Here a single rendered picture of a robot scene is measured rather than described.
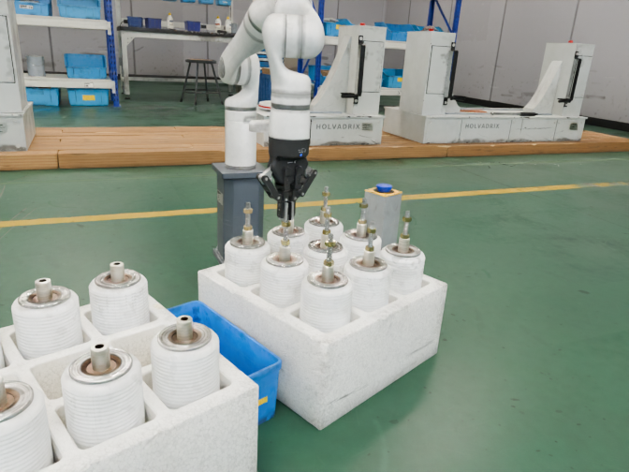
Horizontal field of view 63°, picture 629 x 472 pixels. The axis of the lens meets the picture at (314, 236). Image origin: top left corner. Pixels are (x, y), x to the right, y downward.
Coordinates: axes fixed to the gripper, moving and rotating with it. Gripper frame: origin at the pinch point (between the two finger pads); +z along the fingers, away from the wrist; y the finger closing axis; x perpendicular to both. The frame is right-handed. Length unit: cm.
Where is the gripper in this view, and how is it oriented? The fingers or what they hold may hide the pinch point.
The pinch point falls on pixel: (285, 210)
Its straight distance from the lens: 98.5
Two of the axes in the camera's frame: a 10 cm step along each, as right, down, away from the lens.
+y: 7.8, -1.7, 6.0
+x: -6.2, -3.0, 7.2
